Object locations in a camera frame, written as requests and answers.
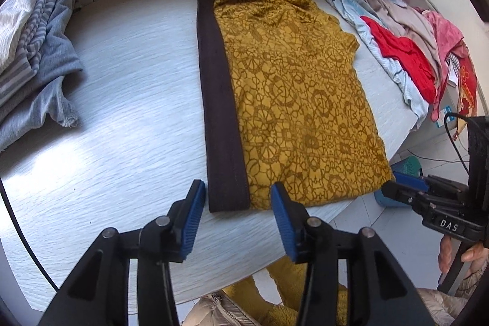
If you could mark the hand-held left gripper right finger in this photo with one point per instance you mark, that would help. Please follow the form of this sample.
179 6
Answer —
284 226

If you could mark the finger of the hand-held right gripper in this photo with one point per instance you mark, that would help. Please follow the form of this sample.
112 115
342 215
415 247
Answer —
397 192
408 181

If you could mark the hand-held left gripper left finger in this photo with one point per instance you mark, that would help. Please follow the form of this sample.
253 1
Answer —
193 219

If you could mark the yellow patterned pants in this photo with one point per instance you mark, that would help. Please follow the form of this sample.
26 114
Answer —
298 100

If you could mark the person's right forearm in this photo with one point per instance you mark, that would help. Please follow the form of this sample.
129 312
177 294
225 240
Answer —
450 303

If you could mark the person's right hand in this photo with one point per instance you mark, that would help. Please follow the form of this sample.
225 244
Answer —
445 253

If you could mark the teal plastic basket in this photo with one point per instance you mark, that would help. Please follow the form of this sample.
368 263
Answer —
408 165

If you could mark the blue label sticker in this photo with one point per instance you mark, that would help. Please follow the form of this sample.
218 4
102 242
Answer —
443 116

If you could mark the light blue striped garment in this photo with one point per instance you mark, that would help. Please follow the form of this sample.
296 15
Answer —
414 100

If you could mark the person's beige padded jacket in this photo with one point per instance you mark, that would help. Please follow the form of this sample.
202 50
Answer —
221 310

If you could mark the red yellow printed blanket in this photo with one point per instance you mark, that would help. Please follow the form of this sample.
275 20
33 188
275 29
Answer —
468 81

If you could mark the grey checked cloth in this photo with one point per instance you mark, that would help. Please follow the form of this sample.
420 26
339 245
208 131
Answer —
452 66

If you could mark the red garment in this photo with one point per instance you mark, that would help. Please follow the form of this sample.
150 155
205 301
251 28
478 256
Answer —
401 55

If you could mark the pink towel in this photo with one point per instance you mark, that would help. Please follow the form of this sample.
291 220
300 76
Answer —
443 28

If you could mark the beige garment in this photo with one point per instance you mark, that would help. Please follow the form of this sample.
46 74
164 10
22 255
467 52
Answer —
397 14

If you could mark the grey striped folded garment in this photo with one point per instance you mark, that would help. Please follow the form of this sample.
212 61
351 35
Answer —
38 24

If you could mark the white folded garment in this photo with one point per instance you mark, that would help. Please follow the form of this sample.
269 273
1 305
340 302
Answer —
15 24

